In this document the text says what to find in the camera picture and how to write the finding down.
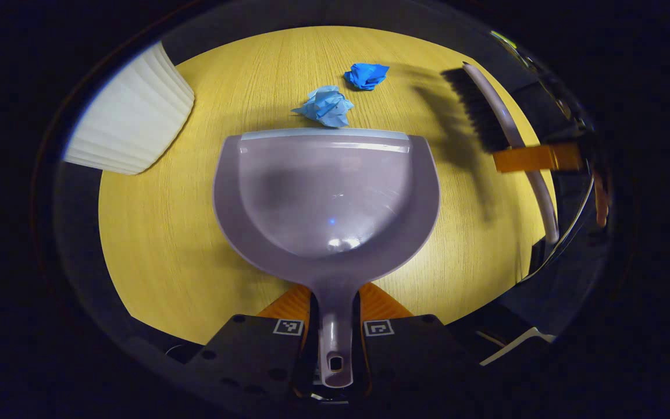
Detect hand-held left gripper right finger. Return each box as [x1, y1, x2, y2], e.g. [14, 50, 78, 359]
[359, 283, 476, 399]

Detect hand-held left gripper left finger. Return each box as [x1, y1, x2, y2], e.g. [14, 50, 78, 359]
[187, 283, 312, 402]

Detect lavender small broom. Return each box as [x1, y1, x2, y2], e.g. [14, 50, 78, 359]
[441, 62, 561, 245]

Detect lavender plastic dustpan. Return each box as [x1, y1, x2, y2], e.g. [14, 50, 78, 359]
[213, 128, 441, 389]

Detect dark blue paper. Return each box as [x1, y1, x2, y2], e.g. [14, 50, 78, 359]
[344, 62, 390, 91]

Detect light blue paper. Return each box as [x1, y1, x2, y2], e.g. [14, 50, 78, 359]
[292, 86, 355, 129]

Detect white ribbed garbage bin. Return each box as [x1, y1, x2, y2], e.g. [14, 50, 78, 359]
[63, 41, 195, 176]

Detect wooden desktop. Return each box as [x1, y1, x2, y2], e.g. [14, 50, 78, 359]
[98, 26, 558, 346]

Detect white flat strip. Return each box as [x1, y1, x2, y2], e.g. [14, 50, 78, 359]
[479, 326, 557, 367]

